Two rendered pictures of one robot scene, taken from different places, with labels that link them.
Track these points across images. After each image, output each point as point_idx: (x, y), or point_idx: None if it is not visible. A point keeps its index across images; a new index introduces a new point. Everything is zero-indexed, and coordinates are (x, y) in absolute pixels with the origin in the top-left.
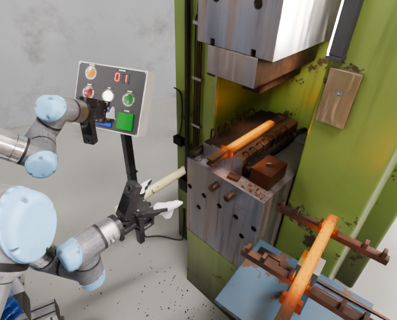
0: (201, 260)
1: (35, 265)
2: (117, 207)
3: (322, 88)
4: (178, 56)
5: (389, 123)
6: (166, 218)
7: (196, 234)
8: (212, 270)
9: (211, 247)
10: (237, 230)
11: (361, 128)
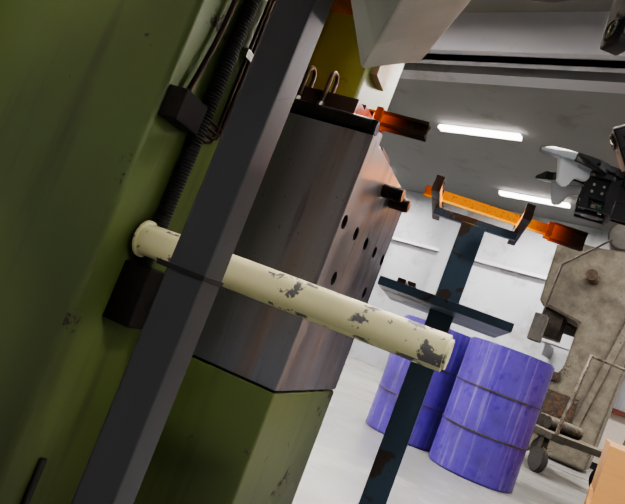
0: (262, 481)
1: None
2: None
3: None
4: None
5: (391, 87)
6: (559, 203)
7: (291, 387)
8: (275, 480)
9: (304, 392)
10: (364, 283)
11: (381, 92)
